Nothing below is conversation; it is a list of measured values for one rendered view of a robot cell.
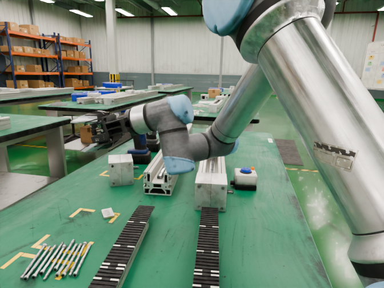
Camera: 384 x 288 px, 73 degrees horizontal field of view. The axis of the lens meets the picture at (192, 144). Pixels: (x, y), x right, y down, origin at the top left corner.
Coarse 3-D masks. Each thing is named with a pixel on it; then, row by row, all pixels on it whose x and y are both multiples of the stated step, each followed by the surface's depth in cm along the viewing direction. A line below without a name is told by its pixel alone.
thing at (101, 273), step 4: (100, 272) 52; (104, 272) 52; (108, 272) 52; (112, 272) 52; (116, 272) 52; (120, 272) 52; (96, 276) 51; (100, 276) 51; (104, 276) 51; (108, 276) 51; (112, 276) 51; (116, 276) 51; (120, 276) 51
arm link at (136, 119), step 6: (132, 108) 67; (138, 108) 65; (132, 114) 65; (138, 114) 64; (132, 120) 65; (138, 120) 65; (144, 120) 64; (132, 126) 66; (138, 126) 65; (144, 126) 65; (138, 132) 67; (144, 132) 67; (150, 132) 68
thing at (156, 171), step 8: (192, 128) 167; (160, 152) 114; (160, 160) 106; (152, 168) 95; (160, 168) 106; (152, 176) 93; (160, 176) 95; (168, 176) 91; (176, 176) 103; (152, 184) 92; (160, 184) 92; (168, 184) 91; (144, 192) 93; (152, 192) 94; (160, 192) 94; (168, 192) 94
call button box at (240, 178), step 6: (234, 174) 103; (240, 174) 97; (246, 174) 97; (252, 174) 98; (234, 180) 102; (240, 180) 97; (246, 180) 97; (252, 180) 96; (240, 186) 98; (246, 186) 97; (252, 186) 97
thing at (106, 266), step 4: (104, 264) 54; (108, 264) 54; (112, 264) 54; (116, 264) 54; (120, 264) 54; (100, 268) 53; (104, 268) 53; (108, 268) 53; (112, 268) 53; (116, 268) 53; (120, 268) 53; (124, 268) 53
